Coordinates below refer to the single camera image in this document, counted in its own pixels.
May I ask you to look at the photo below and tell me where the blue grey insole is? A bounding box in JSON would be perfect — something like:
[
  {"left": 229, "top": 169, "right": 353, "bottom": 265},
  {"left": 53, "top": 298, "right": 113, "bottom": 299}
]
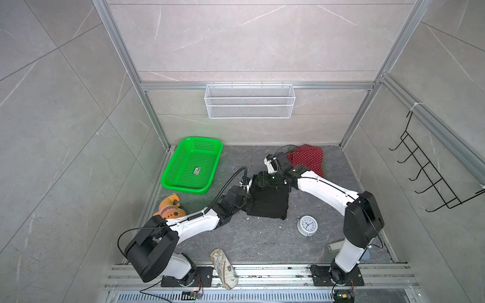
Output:
[{"left": 360, "top": 248, "right": 371, "bottom": 261}]

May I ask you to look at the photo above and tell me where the white round clock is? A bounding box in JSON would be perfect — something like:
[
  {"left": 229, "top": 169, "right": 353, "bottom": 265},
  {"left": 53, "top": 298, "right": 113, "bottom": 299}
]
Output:
[{"left": 297, "top": 215, "right": 318, "bottom": 237}]

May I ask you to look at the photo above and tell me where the orange plush toy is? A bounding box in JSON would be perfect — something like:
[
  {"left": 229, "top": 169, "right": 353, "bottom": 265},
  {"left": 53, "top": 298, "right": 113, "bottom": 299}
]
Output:
[{"left": 154, "top": 194, "right": 187, "bottom": 219}]

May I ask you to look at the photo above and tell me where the black skirt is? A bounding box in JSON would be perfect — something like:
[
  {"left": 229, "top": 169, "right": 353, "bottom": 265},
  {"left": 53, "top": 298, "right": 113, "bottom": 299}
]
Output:
[{"left": 242, "top": 171, "right": 291, "bottom": 220}]

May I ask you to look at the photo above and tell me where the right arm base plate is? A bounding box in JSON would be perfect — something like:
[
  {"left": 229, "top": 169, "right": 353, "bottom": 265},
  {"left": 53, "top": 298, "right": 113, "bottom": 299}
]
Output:
[{"left": 309, "top": 263, "right": 365, "bottom": 287}]

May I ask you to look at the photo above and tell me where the white wire mesh basket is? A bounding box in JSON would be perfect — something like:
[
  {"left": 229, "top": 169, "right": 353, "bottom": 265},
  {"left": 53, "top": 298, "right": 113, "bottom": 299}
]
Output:
[{"left": 204, "top": 84, "right": 296, "bottom": 119}]

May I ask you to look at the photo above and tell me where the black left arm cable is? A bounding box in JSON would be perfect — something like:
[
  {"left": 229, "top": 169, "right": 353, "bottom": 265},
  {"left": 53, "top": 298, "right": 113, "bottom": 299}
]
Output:
[{"left": 185, "top": 166, "right": 249, "bottom": 222}]

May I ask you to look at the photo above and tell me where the black wall hook rack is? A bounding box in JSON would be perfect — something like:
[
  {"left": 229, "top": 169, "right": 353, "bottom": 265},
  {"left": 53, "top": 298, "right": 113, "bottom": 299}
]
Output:
[{"left": 389, "top": 111, "right": 484, "bottom": 213}]

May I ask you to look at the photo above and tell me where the red polka dot skirt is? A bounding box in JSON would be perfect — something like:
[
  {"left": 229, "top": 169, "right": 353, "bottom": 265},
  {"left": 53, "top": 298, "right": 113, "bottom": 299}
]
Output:
[{"left": 287, "top": 144, "right": 325, "bottom": 178}]

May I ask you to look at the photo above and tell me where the patterned beige shoe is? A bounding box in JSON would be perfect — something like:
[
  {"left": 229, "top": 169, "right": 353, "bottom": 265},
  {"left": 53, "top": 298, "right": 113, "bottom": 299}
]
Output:
[{"left": 210, "top": 248, "right": 239, "bottom": 290}]

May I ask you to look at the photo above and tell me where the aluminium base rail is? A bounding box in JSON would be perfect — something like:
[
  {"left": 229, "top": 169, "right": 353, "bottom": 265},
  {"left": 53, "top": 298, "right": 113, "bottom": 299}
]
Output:
[{"left": 101, "top": 263, "right": 426, "bottom": 302}]

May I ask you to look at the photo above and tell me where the beige small remote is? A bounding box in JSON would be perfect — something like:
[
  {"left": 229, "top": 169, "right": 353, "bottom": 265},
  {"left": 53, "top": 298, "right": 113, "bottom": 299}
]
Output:
[{"left": 328, "top": 241, "right": 345, "bottom": 253}]

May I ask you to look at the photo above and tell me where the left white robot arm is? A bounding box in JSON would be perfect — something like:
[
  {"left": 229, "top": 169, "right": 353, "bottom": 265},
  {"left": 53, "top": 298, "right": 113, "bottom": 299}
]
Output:
[{"left": 124, "top": 177, "right": 252, "bottom": 285}]

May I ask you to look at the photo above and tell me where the green plastic basket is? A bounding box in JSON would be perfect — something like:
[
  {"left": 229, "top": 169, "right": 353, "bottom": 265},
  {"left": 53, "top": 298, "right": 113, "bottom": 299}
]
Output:
[{"left": 160, "top": 136, "right": 224, "bottom": 195}]

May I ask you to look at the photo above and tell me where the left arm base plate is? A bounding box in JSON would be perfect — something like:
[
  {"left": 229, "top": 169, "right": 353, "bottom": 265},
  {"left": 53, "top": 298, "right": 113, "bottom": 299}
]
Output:
[{"left": 161, "top": 266, "right": 214, "bottom": 287}]

